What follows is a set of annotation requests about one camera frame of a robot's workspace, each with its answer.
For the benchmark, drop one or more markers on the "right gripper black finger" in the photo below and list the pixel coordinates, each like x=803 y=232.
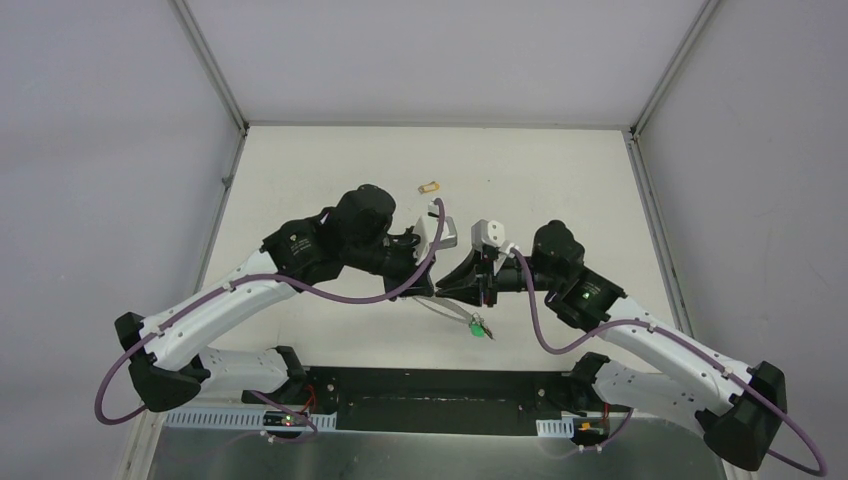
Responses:
x=472 y=294
x=469 y=272

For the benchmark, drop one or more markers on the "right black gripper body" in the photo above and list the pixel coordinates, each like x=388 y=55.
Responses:
x=495 y=282

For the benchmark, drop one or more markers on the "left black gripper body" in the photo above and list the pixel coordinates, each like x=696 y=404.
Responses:
x=411 y=275

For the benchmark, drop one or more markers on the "large wire keyring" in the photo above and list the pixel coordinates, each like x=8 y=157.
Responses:
x=449 y=309

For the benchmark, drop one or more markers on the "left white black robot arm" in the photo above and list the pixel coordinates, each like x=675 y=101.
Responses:
x=344 y=254

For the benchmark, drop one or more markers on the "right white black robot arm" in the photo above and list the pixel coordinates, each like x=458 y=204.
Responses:
x=736 y=408

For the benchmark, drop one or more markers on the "yellow key tag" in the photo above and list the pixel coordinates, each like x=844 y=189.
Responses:
x=430 y=187

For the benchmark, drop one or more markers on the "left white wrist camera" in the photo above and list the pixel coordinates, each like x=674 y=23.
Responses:
x=429 y=229

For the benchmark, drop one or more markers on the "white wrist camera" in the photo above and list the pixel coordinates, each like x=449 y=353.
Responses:
x=488 y=233
x=429 y=229

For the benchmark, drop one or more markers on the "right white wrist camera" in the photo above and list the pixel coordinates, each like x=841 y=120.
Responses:
x=488 y=233

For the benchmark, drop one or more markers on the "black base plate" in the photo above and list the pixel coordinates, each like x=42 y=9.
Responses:
x=465 y=402

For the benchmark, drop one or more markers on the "right white cable duct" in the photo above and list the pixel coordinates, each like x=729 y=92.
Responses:
x=555 y=428

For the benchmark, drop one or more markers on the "white cable duct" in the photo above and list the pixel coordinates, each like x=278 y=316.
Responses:
x=234 y=419
x=555 y=428

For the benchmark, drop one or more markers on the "left white cable duct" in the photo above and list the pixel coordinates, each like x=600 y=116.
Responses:
x=234 y=419

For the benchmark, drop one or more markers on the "left aluminium frame post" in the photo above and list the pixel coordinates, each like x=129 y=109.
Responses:
x=226 y=146

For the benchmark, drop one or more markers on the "aluminium frame post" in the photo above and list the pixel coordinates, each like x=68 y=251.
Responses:
x=226 y=146
x=643 y=168

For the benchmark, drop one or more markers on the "right aluminium frame post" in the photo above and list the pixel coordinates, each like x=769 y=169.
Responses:
x=643 y=168

